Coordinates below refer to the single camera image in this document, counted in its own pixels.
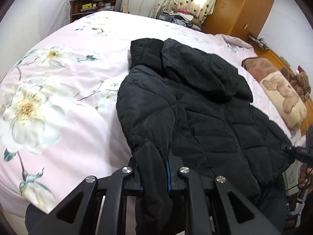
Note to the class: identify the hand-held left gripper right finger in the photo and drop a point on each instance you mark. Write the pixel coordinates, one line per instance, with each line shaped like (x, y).
(167, 176)

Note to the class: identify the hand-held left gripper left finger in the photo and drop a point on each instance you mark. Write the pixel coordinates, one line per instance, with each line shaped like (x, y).
(117, 188)

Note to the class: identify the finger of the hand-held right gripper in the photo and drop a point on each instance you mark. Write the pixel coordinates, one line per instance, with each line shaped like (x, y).
(300, 153)

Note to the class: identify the black puffer jacket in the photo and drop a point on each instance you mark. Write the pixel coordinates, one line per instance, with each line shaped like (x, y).
(207, 127)

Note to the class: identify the pile of clothes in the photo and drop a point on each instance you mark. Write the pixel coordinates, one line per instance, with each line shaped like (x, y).
(178, 17)

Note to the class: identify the person's right hand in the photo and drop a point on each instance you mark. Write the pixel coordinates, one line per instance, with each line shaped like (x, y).
(305, 176)

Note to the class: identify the white nightstand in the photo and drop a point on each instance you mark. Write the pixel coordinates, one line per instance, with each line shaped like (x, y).
(292, 178)

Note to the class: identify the bear print pillow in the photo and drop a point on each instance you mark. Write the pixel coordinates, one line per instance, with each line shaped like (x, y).
(281, 98)

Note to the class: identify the brown teddy bear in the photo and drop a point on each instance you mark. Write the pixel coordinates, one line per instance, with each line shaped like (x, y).
(302, 83)

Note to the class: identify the person's right leg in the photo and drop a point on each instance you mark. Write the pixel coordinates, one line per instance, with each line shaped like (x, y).
(271, 200)

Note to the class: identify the person's leg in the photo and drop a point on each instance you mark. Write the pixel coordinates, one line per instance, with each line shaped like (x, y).
(271, 200)
(35, 219)

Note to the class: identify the red santa hat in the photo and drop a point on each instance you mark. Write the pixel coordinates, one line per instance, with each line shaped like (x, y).
(299, 69)

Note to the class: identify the brown plush pillow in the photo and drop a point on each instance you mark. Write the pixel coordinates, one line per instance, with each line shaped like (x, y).
(259, 68)

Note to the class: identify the brown and cream pillow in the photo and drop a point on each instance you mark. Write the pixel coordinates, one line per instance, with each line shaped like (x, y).
(276, 57)

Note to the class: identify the person's left leg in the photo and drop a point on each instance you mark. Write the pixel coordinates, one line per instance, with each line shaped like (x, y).
(35, 219)

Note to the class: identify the pink floral bed sheet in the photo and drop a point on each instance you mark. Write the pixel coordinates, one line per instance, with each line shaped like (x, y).
(73, 90)

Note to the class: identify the wooden wardrobe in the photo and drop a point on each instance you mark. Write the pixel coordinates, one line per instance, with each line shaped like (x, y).
(239, 9)

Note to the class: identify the white cabinet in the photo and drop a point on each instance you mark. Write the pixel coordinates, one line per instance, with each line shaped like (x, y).
(137, 0)

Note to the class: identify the dark wooden shelf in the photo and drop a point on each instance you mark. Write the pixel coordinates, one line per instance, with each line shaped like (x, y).
(97, 6)

